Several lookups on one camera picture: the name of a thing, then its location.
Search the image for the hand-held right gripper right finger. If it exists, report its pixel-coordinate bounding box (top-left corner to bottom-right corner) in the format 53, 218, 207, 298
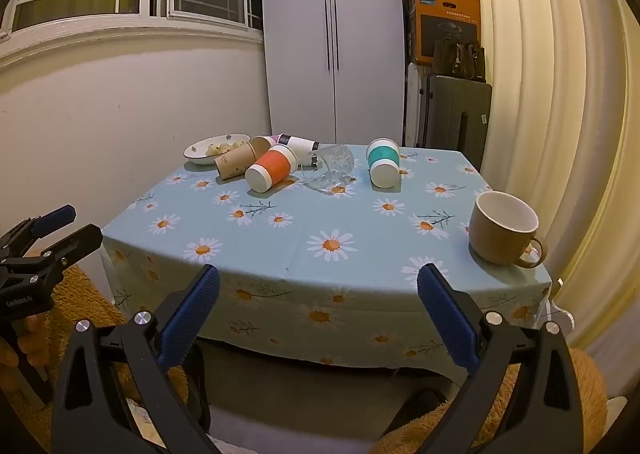
414, 261, 601, 454

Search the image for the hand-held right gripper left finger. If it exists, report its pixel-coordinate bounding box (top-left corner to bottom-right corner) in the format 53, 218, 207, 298
50, 263, 221, 454

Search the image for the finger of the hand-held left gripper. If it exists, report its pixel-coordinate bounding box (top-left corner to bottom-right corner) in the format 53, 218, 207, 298
0, 223, 104, 285
0, 205, 77, 260

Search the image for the brown paper cup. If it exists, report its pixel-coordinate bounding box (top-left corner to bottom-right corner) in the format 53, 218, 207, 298
214, 136, 273, 181

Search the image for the teal sleeve white cup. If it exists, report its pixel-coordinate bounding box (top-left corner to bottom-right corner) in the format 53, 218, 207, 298
365, 138, 401, 189

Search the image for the orange sleeve white cup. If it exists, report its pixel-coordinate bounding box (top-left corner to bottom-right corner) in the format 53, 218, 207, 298
244, 144, 300, 193

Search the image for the clear glass cup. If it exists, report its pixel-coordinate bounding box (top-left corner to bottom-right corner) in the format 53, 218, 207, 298
300, 144, 357, 195

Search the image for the white cup with black band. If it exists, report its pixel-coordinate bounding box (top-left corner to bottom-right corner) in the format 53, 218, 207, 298
277, 133, 321, 168

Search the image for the person's left hand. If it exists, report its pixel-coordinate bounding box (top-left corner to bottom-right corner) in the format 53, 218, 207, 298
0, 314, 51, 375

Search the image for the brown ceramic mug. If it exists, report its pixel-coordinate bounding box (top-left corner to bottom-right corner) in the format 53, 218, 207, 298
468, 191, 549, 269

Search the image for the blue daisy print tablecloth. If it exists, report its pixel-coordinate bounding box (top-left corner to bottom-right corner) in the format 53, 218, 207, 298
100, 143, 553, 385

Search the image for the fluffy brown cloth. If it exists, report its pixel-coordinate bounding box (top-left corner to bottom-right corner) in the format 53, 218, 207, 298
0, 261, 609, 454

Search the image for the white bowl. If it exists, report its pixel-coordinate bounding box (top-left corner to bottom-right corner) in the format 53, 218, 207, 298
183, 133, 252, 166

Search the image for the grey suitcase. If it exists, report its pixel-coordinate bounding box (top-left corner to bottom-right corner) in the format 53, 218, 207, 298
422, 74, 493, 174

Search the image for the white suitcase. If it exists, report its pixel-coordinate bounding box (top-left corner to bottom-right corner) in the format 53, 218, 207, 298
404, 63, 431, 147

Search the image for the cream curtain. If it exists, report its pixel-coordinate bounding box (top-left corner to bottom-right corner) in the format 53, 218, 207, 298
446, 0, 640, 385

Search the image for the brown handbag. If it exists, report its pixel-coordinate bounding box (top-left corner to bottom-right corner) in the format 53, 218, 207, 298
432, 38, 486, 82

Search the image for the orange cardboard box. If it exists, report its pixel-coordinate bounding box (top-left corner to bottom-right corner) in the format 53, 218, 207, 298
407, 0, 482, 66

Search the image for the white wardrobe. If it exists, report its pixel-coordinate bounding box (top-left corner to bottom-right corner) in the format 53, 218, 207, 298
261, 0, 407, 146

